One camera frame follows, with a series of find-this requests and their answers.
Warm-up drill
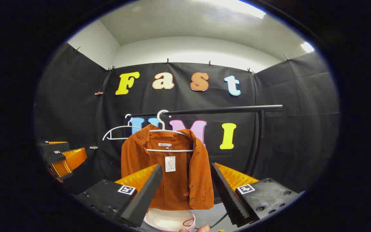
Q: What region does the white plastic hanger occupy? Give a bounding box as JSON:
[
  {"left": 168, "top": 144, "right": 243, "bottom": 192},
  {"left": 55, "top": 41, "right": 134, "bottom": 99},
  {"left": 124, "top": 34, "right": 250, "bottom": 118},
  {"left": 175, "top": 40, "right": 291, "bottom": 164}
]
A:
[
  {"left": 147, "top": 110, "right": 195, "bottom": 152},
  {"left": 102, "top": 113, "right": 142, "bottom": 141}
]

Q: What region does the small ceiling light panel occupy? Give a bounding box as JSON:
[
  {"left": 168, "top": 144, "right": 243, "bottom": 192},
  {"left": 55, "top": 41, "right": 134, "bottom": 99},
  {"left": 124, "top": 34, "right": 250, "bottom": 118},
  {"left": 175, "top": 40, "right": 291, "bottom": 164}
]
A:
[{"left": 300, "top": 41, "right": 315, "bottom": 53}]

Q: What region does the black clothes rack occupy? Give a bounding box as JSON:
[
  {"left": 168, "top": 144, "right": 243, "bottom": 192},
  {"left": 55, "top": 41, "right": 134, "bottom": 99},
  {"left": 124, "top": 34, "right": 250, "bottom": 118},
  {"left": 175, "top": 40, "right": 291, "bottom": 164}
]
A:
[{"left": 126, "top": 105, "right": 283, "bottom": 227}]

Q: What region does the black backdrop cloth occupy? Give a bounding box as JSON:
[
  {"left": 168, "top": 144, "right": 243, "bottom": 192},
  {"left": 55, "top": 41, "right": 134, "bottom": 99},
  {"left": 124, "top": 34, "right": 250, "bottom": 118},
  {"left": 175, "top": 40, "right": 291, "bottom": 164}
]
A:
[{"left": 34, "top": 42, "right": 340, "bottom": 207}]

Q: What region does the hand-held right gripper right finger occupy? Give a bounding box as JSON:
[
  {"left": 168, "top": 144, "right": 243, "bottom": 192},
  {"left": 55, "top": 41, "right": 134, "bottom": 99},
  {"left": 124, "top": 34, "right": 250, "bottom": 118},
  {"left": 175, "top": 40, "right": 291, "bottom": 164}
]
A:
[{"left": 211, "top": 163, "right": 302, "bottom": 227}]

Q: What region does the long ceiling light panel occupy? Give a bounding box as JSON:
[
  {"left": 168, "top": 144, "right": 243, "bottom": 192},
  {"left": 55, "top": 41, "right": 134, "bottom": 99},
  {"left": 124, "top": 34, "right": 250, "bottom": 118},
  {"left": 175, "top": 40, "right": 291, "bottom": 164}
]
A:
[{"left": 205, "top": 0, "right": 266, "bottom": 19}]

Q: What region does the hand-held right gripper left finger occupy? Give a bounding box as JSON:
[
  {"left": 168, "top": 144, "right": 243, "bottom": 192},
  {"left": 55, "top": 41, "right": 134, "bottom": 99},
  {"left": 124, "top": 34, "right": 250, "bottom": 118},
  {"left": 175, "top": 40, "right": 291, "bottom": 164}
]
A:
[{"left": 76, "top": 164, "right": 163, "bottom": 228}]

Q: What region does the orange corduroy jacket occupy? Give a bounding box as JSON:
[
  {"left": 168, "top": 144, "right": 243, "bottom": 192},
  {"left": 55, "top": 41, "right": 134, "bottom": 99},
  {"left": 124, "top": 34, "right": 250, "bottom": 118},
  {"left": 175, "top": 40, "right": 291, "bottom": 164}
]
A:
[{"left": 120, "top": 124, "right": 215, "bottom": 211}]

